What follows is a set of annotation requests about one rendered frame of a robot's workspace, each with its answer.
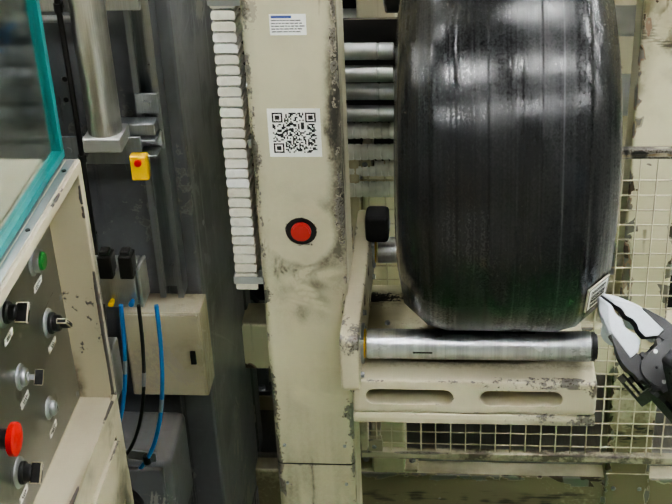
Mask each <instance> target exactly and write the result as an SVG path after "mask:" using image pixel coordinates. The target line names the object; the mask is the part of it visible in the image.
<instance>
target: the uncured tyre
mask: <svg viewBox="0 0 672 504"><path fill-rule="evenodd" d="M622 140H623V99H622V71H621V55H620V44H619V35H618V26H617V17H616V9H615V1H614V0H400V5H399V11H398V18H397V29H396V47H395V75H394V217H395V242H396V257H397V266H398V272H399V278H400V283H401V289H402V295H403V300H404V303H405V304H406V305H407V306H408V307H409V308H410V309H411V310H412V311H413V312H415V313H416V314H417V315H418V316H419V317H420V318H421V319H422V320H423V321H424V322H425V323H426V324H427V325H430V326H433V327H437V328H440V329H444V330H447V331H527V332H556V331H560V330H564V329H568V328H572V327H575V326H577V325H578V324H579V323H580V322H581V321H582V320H584V319H585V318H586V317H587V316H588V315H589V314H590V313H591V312H593V311H594V310H595V309H596V308H597V307H598V303H597V304H595V305H594V306H593V307H592V308H591V309H589V310H588V311H587V312H586V313H584V308H585V303H586V297H587V292H588V290H589V289H590V288H591V287H593V286H594V285H595V284H596V283H598V282H599V281H600V280H601V279H603V278H604V277H605V276H606V275H608V274H610V272H611V265H612V259H613V252H614V245H615V239H616V232H617V224H618V214H619V203H620V189H621V171H622Z"/></svg>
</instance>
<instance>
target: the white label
mask: <svg viewBox="0 0 672 504"><path fill-rule="evenodd" d="M609 277H610V274H608V275H606V276H605V277H604V278H603V279H601V280H600V281H599V282H598V283H596V284H595V285H594V286H593V287H591V288H590V289H589V290H588V292H587V297H586V303H585V308H584V313H586V312H587V311H588V310H589V309H591V308H592V307H593V306H594V305H595V304H597V298H598V297H599V296H601V295H602V294H606V291H607V287H608V282H609Z"/></svg>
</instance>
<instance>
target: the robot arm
mask: <svg viewBox="0 0 672 504"><path fill-rule="evenodd" d="M597 303H598V312H599V316H600V319H601V323H602V328H601V332H600V334H601V337H602V338H603V340H604V341H605V342H606V343H607V344H608V345H612V346H613V348H614V352H615V356H616V359H617V361H618V363H619V365H620V367H621V368H622V369H623V371H624V372H625V373H627V374H628V375H629V376H630V377H628V378H627V377H626V376H625V374H624V373H623V374H621V375H620V376H619V377H617V379H618V380H619V381H620V382H621V383H622V385H623V386H624V387H625V388H626V389H627V390H628V391H629V393H630V394H631V395H632V396H633V397H634V398H635V400H636V401H637V402H638V403H639V404H640V405H641V406H642V407H643V406H644V405H646V404H648V403H649V402H651V401H653V403H654V404H655V405H656V406H657V407H658V408H659V409H660V411H661V412H662V413H663V414H664V415H665V416H666V417H667V419H668V420H669V421H670V422H671V423H672V324H671V323H670V322H669V321H667V320H666V319H665V318H663V317H661V316H659V315H657V314H655V313H654V312H652V311H650V310H648V309H646V308H642V307H640V306H639V305H637V304H635V303H632V302H630V301H628V300H625V299H623V298H620V297H617V296H613V295H609V294H602V295H601V296H599V297H598V298H597ZM614 310H616V311H617V312H619V316H618V315H617V314H616V313H615V311H614ZM627 328H628V329H631V330H634V331H635V333H636V334H637V335H638V336H639V338H640V339H643V340H644V339H646V340H647V341H649V342H651V343H652V342H654V344H653V345H652V346H650V347H649V348H650V349H649V350H647V351H646V352H641V353H639V354H638V350H639V346H640V339H639V338H638V337H637V335H636V334H635V333H633V332H631V331H629V330H628V329H627ZM655 339H656V340H655ZM654 340H655V341H654ZM626 381H627V382H628V383H629V385H630V386H631V387H632V388H633V389H634V390H635V391H636V393H637V394H638V395H639V396H638V397H637V396H636V395H635V394H634V393H633V392H632V390H631V389H630V388H629V387H628V386H627V385H626V384H625V382H626ZM634 382H635V383H636V384H637V385H638V386H639V387H640V388H641V390H642V391H643V392H642V393H640V392H639V391H638V389H637V388H636V387H635V386H634V385H633V384H632V383H634Z"/></svg>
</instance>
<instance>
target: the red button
mask: <svg viewBox="0 0 672 504"><path fill-rule="evenodd" d="M291 236H292V237H293V238H294V239H295V240H297V241H306V240H308V239H309V238H310V236H311V228H310V226H309V225H308V224H306V223H304V222H298V223H295V224H294V225H293V226H292V228H291Z"/></svg>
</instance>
